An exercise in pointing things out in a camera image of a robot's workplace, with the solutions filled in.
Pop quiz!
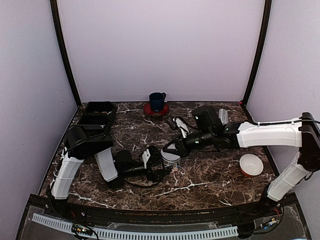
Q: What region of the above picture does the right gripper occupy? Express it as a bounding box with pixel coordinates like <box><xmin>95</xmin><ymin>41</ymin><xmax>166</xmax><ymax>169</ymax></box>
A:
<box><xmin>162</xmin><ymin>129</ymin><xmax>214</xmax><ymax>159</ymax></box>

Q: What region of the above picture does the clear plastic cup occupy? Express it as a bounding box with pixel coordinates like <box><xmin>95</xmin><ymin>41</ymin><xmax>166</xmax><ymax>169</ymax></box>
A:
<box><xmin>163</xmin><ymin>161</ymin><xmax>180</xmax><ymax>175</ymax></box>

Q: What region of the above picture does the round metal lid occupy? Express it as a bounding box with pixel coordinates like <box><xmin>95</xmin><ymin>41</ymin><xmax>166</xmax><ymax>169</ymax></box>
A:
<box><xmin>160</xmin><ymin>149</ymin><xmax>181</xmax><ymax>163</ymax></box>

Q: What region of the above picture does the metal scoop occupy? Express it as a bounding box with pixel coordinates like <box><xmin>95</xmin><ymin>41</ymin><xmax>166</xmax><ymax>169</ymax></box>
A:
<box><xmin>218</xmin><ymin>108</ymin><xmax>229</xmax><ymax>125</ymax></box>

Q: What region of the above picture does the black three-compartment candy bin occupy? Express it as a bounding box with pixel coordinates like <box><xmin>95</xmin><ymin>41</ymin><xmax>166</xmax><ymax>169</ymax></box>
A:
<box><xmin>78</xmin><ymin>101</ymin><xmax>118</xmax><ymax>134</ymax></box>

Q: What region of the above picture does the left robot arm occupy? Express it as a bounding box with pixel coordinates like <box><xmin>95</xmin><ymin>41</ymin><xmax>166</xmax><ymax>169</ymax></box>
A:
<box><xmin>47</xmin><ymin>124</ymin><xmax>166</xmax><ymax>218</ymax></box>

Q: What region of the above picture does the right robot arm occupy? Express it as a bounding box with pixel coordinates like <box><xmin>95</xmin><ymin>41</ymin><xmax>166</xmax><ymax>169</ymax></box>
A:
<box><xmin>161</xmin><ymin>105</ymin><xmax>320</xmax><ymax>217</ymax></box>

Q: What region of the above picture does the red saucer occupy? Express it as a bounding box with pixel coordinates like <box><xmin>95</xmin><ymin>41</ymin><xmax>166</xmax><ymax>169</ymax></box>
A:
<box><xmin>143</xmin><ymin>102</ymin><xmax>170</xmax><ymax>118</ymax></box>

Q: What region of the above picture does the dark blue mug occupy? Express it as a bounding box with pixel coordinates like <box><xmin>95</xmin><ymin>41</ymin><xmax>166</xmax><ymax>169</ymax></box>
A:
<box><xmin>149</xmin><ymin>92</ymin><xmax>167</xmax><ymax>112</ymax></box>

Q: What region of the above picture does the orange white bowl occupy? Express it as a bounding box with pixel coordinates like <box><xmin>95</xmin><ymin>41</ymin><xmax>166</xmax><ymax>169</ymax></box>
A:
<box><xmin>239</xmin><ymin>154</ymin><xmax>264</xmax><ymax>177</ymax></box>

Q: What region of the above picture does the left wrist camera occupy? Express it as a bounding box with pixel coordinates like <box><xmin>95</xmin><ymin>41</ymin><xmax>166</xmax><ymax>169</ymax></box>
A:
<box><xmin>141</xmin><ymin>149</ymin><xmax>151</xmax><ymax>164</ymax></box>

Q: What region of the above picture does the black front rail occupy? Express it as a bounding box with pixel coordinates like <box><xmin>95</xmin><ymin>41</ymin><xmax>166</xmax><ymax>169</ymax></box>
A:
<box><xmin>54</xmin><ymin>200</ymin><xmax>283</xmax><ymax>225</ymax></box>

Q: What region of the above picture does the white slotted cable duct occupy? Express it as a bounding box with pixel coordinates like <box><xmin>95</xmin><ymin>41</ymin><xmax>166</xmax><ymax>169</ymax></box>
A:
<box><xmin>31</xmin><ymin>213</ymin><xmax>239</xmax><ymax>240</ymax></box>

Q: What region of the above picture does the right black frame post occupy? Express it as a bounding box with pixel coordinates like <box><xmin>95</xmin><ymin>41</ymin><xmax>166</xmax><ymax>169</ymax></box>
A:
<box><xmin>242</xmin><ymin>0</ymin><xmax>273</xmax><ymax>105</ymax></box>

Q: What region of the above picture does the black frame post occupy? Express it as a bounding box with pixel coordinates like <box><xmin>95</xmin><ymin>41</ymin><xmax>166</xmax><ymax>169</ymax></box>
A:
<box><xmin>49</xmin><ymin>0</ymin><xmax>82</xmax><ymax>107</ymax></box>
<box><xmin>242</xmin><ymin>0</ymin><xmax>273</xmax><ymax>105</ymax></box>

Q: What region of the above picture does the left black frame post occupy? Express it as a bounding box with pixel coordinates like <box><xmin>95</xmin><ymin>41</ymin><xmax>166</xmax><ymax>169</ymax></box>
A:
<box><xmin>49</xmin><ymin>0</ymin><xmax>82</xmax><ymax>107</ymax></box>

